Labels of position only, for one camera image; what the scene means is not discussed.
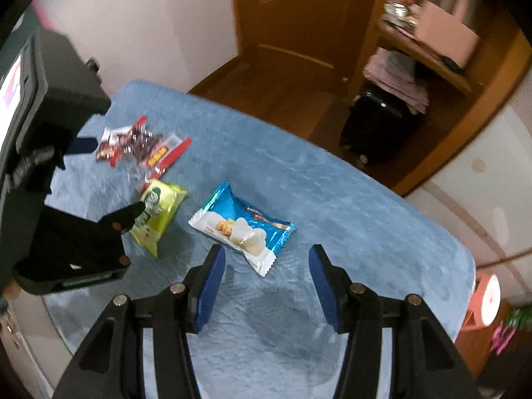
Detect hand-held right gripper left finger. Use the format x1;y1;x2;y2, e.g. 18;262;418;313
52;244;227;399

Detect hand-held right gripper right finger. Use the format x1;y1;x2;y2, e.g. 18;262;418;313
308;244;483;399

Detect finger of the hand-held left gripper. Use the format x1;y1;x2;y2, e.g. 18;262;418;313
37;201;146;269
62;136;99;157

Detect green snack packet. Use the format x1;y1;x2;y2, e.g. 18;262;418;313
127;178;189;258

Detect blue white snack packet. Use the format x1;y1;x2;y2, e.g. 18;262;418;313
188;181;298;277

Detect dark red snack packet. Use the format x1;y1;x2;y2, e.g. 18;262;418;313
95;115;165;167

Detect small red candy packet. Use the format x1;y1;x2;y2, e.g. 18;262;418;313
143;135;193;179

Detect blue plush tablecloth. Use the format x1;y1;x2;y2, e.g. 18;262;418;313
42;79;476;399

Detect pink plastic stool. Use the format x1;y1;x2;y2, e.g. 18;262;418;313
459;270;501;333

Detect black suitcase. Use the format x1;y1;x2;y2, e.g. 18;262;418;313
340;83;425;167

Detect green pink plastic item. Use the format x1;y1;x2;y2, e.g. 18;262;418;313
490;305;532;354

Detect folded pink clothes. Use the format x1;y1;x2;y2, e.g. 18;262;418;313
363;48;431;115

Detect wooden door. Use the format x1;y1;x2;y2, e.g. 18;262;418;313
228;0;366;92

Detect wooden shelf unit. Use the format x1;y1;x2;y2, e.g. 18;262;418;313
345;0;532;196

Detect pink box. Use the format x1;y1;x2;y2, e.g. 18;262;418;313
416;0;480;65

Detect pile of shiny wrappers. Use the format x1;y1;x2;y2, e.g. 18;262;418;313
382;0;425;30

